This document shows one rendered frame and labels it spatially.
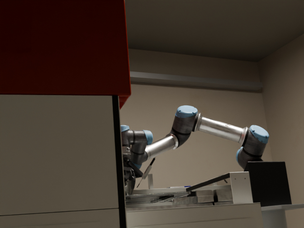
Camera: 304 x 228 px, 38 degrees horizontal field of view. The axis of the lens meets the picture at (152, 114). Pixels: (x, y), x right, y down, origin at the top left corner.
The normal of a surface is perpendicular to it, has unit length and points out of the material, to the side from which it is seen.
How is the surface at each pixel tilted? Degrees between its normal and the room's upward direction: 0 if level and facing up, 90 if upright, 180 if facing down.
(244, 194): 90
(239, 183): 90
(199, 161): 90
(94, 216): 90
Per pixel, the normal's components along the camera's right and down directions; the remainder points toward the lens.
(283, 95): -0.91, -0.04
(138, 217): 0.27, -0.28
